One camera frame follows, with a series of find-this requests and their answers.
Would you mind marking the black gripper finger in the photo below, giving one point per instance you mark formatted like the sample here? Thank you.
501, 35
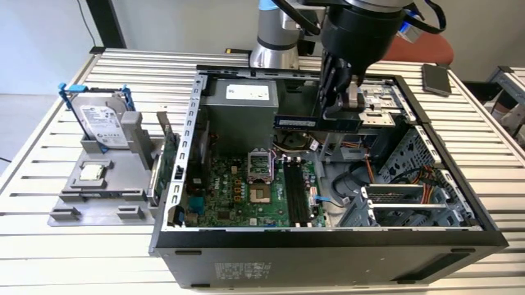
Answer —
354, 98
330, 92

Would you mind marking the dark RAM stick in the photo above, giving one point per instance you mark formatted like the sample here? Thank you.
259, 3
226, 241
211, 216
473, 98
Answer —
295, 123
100, 195

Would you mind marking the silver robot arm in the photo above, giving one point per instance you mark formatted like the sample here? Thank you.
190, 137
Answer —
273, 30

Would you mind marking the metal drive cage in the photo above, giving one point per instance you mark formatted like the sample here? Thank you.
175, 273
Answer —
380, 118

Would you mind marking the red office chair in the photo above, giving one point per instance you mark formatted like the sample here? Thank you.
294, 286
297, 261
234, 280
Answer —
426, 49

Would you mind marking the black smartphone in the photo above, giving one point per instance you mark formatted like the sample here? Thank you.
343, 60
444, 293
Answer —
437, 80

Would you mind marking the grey power supply unit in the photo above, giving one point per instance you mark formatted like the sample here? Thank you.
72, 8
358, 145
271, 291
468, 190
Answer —
238, 123

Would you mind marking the grey blue disk bay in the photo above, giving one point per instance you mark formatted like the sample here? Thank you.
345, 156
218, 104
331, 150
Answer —
393, 190

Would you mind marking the blue SATA plug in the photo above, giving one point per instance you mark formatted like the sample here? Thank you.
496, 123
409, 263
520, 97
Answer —
322, 198

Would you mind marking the CPU socket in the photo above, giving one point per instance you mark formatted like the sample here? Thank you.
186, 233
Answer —
261, 193

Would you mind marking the seated person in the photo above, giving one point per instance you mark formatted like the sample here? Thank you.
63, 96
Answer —
512, 118

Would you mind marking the green motherboard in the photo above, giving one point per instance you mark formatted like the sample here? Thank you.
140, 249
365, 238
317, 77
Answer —
262, 215

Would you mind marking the green graphics card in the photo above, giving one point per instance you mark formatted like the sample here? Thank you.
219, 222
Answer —
168, 147

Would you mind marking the blue expansion slot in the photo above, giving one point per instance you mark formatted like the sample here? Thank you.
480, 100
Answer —
197, 206

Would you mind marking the blue card retention latch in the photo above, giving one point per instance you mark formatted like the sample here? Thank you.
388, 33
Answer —
180, 216

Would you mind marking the hard disk in blue carrier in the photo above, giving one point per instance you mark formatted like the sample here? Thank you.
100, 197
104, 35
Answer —
98, 120

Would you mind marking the grey parts rack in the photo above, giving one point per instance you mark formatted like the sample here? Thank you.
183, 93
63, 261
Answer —
123, 175

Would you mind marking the black open PC case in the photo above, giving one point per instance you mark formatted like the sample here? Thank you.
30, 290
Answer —
287, 267

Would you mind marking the silver CPU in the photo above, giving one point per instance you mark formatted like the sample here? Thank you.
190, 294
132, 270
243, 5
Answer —
91, 172

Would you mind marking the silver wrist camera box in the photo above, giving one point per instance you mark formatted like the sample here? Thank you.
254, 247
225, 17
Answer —
410, 32

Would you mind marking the aluminium frame side table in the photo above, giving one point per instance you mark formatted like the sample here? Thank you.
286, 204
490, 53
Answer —
506, 73

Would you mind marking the black upright post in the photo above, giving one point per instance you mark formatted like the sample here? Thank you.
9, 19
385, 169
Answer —
108, 24

